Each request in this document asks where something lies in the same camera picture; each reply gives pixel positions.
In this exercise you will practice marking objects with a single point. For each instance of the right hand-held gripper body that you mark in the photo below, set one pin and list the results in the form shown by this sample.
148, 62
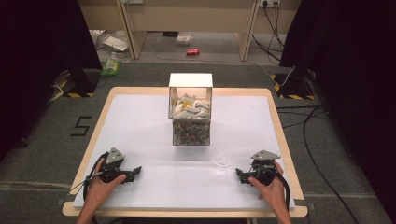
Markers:
264, 168

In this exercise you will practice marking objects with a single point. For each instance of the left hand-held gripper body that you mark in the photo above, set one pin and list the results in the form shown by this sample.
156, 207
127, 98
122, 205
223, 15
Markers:
112, 168

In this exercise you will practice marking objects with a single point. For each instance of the person's right hand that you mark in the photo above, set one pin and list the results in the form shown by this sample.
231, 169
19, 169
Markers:
271, 190

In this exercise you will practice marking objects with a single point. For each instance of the person's left hand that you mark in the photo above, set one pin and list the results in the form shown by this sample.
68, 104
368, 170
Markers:
99, 189

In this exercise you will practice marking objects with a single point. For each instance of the clear plastic cup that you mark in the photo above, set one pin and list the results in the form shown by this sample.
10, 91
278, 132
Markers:
221, 160

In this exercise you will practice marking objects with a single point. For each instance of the white table mat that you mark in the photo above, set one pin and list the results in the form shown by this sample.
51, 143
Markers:
149, 130

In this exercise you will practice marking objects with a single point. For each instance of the wooden table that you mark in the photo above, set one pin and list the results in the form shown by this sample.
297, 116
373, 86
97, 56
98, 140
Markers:
100, 124

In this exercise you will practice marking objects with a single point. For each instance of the pile of dark patterned packets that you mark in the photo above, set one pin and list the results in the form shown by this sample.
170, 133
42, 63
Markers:
191, 133

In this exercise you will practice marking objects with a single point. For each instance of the pile of white tea bags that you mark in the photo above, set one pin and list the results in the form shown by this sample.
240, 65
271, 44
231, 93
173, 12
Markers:
190, 109

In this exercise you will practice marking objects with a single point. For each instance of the striped black stand base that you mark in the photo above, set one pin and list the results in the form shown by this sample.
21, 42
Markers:
292, 87
76, 84

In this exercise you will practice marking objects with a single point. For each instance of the green plastic packet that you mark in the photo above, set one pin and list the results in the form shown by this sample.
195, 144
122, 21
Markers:
110, 67

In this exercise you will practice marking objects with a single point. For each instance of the clear box with white lid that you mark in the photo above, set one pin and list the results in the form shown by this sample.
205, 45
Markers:
190, 80

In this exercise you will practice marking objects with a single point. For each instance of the crumpled silver wrapping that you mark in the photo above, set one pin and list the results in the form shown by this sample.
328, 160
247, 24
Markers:
109, 42

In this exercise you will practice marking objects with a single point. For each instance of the red drink can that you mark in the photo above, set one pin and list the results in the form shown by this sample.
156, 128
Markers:
192, 52

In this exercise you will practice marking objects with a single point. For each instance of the black curtain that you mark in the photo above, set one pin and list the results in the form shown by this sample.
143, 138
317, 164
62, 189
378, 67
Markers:
351, 62
37, 46

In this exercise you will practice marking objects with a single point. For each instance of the clear plastic bag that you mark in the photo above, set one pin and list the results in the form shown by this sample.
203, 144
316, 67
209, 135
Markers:
184, 39

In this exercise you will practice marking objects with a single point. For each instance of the light wooden desk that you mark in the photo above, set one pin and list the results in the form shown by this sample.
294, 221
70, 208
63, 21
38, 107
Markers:
193, 15

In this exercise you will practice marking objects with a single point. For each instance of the white wall socket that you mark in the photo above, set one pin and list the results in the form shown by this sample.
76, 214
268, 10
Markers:
269, 2

